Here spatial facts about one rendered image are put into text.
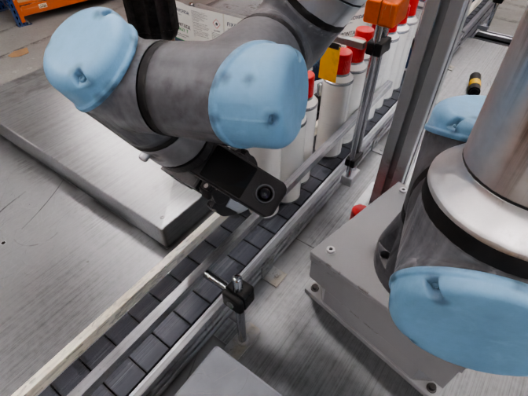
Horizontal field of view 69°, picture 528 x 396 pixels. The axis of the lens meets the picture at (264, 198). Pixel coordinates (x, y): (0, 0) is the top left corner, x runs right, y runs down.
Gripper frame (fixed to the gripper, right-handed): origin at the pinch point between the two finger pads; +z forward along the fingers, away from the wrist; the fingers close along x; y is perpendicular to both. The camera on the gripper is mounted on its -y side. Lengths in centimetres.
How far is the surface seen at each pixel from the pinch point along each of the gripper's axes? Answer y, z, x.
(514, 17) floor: 5, 282, -302
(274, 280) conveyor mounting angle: -7.1, 6.8, 8.6
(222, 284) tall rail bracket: -6.8, -9.7, 11.5
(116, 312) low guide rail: 3.6, -10.0, 21.8
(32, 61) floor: 284, 125, -30
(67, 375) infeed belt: 3.7, -11.3, 30.6
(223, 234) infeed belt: 2.8, 2.5, 6.5
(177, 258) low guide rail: 3.6, -4.4, 12.8
